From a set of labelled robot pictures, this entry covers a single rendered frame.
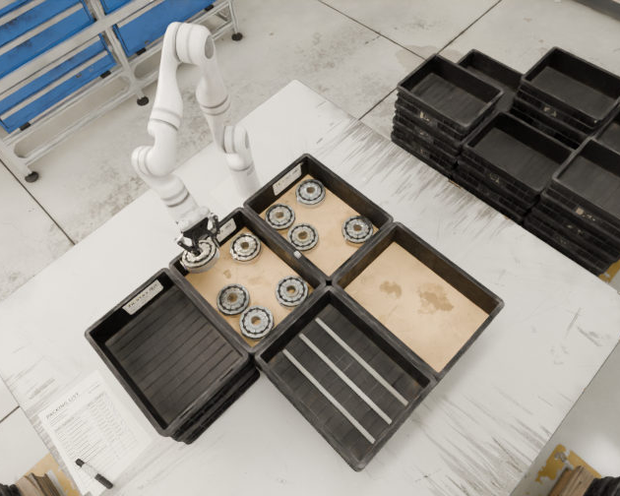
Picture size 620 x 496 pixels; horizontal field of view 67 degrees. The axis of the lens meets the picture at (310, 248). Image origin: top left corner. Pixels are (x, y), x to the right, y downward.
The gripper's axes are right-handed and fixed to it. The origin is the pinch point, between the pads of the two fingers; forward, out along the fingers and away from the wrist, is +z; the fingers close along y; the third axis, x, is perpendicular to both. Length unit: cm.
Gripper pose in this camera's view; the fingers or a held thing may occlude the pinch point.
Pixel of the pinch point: (209, 248)
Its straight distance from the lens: 137.4
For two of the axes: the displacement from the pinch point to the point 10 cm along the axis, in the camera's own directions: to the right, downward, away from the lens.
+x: 6.0, 4.3, -6.8
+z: 2.8, 6.8, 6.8
